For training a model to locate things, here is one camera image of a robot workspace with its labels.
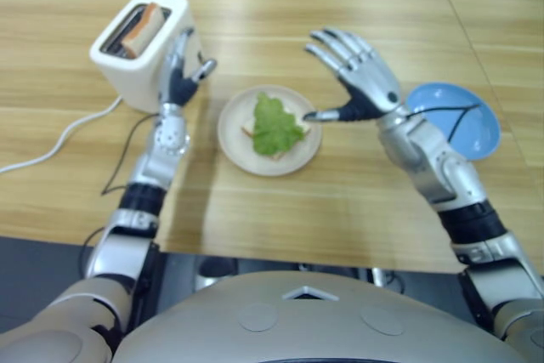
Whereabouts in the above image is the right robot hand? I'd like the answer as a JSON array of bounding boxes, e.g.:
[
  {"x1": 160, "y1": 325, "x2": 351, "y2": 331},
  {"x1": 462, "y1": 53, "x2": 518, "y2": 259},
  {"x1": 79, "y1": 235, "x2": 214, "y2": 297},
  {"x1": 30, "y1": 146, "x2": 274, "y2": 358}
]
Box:
[{"x1": 302, "y1": 27, "x2": 404, "y2": 123}]

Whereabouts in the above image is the bread slice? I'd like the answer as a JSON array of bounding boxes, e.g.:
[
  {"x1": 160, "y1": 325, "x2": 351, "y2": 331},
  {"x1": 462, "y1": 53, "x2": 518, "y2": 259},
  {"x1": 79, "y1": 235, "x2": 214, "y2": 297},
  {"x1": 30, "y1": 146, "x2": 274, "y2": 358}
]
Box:
[
  {"x1": 241, "y1": 108, "x2": 310, "y2": 162},
  {"x1": 121, "y1": 3, "x2": 167, "y2": 58}
]

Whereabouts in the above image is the green lettuce leaf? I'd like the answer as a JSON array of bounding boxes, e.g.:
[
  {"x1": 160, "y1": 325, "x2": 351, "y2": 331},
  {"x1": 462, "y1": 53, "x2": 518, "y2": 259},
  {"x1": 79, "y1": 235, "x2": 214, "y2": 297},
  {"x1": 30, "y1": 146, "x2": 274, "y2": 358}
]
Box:
[{"x1": 252, "y1": 91, "x2": 306, "y2": 156}]

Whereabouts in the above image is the blue plate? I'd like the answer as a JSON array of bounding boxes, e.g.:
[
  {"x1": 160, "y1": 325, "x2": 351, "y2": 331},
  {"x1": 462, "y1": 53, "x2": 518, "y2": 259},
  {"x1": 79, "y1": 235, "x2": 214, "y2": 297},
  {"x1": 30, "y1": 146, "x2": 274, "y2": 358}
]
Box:
[{"x1": 405, "y1": 82, "x2": 502, "y2": 162}]

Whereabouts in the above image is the cream toaster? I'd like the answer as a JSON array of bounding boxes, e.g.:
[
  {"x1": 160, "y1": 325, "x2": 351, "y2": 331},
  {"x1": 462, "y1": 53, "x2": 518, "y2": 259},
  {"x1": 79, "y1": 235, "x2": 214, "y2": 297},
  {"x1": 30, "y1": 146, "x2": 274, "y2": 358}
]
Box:
[{"x1": 88, "y1": 0, "x2": 204, "y2": 114}]

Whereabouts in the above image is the robot body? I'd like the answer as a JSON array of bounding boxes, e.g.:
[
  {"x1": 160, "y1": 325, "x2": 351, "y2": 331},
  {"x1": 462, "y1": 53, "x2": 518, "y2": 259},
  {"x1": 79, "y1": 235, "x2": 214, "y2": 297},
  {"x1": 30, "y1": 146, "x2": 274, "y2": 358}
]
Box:
[{"x1": 110, "y1": 269, "x2": 524, "y2": 363}]

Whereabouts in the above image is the white cord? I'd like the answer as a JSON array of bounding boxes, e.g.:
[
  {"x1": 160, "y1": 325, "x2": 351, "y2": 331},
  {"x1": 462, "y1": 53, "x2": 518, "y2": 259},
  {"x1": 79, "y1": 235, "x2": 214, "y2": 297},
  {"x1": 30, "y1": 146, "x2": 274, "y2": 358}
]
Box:
[{"x1": 0, "y1": 96, "x2": 124, "y2": 175}]

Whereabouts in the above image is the beige plate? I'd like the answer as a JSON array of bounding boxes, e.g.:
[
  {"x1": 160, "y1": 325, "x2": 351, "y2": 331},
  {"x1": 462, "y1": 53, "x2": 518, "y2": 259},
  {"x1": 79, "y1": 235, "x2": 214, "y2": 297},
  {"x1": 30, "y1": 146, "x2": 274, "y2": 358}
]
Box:
[{"x1": 217, "y1": 84, "x2": 323, "y2": 178}]

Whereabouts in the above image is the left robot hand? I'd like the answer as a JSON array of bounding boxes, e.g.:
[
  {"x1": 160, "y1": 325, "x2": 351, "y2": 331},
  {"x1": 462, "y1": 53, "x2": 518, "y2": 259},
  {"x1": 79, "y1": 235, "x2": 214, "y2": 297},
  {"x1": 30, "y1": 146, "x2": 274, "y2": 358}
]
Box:
[{"x1": 159, "y1": 27, "x2": 218, "y2": 108}]

